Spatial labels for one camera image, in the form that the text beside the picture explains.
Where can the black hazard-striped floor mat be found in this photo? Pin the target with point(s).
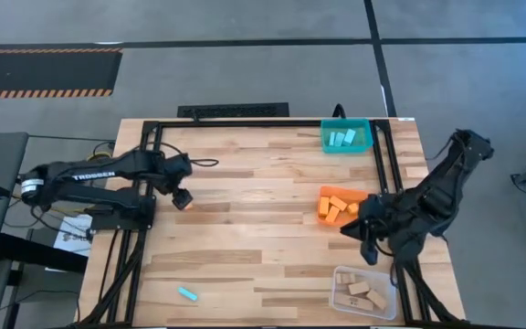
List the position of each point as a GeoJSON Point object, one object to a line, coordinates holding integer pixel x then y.
{"type": "Point", "coordinates": [44, 73]}

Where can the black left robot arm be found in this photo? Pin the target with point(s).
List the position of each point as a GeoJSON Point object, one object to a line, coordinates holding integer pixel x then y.
{"type": "Point", "coordinates": [94, 173]}

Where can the teal plastic bin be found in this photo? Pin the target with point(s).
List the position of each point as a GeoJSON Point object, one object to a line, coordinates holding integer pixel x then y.
{"type": "Point", "coordinates": [363, 145]}

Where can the orange plastic bin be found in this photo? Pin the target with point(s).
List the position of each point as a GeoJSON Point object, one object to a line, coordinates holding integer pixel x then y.
{"type": "Point", "coordinates": [354, 194]}

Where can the black floor vent grille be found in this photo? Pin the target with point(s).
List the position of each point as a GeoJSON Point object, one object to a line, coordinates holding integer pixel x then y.
{"type": "Point", "coordinates": [233, 110]}

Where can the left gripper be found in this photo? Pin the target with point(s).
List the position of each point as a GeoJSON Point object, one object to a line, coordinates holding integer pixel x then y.
{"type": "Point", "coordinates": [174, 171]}

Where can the black aluminium table frame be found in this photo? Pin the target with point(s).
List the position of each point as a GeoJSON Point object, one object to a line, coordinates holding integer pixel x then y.
{"type": "Point", "coordinates": [245, 123]}

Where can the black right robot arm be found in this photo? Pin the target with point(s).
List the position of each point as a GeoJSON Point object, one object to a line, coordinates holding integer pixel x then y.
{"type": "Point", "coordinates": [436, 201]}

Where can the white printed paper sheet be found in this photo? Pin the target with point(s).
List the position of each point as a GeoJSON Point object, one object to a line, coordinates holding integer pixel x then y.
{"type": "Point", "coordinates": [73, 237]}

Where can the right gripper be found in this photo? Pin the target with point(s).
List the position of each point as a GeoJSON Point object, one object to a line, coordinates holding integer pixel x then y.
{"type": "Point", "coordinates": [375, 217]}

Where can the clear plastic bin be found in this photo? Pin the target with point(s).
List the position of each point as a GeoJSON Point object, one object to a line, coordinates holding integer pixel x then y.
{"type": "Point", "coordinates": [384, 279]}

